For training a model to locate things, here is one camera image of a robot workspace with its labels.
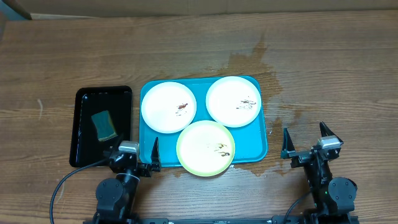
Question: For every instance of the black plastic tray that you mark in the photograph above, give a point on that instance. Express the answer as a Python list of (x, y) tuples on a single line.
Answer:
[(85, 148)]

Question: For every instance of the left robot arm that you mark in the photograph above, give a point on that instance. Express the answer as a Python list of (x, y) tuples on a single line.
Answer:
[(115, 196)]

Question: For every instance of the yellow-green plate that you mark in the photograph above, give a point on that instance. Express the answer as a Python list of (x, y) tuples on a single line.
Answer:
[(205, 148)]

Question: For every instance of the white plate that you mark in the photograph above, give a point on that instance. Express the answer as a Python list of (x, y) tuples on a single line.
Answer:
[(233, 101), (168, 107)]

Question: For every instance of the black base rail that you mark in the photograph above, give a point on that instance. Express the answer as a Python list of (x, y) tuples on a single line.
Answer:
[(277, 219)]

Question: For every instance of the green yellow sponge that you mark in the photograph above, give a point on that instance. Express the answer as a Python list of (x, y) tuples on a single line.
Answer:
[(104, 126)]

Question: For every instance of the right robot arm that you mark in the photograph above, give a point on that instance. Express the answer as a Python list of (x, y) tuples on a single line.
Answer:
[(333, 197)]

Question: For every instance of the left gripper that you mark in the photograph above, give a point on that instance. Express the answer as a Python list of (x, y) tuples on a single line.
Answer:
[(145, 169)]

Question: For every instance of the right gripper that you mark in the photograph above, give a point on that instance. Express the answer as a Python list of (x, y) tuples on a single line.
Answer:
[(288, 151)]

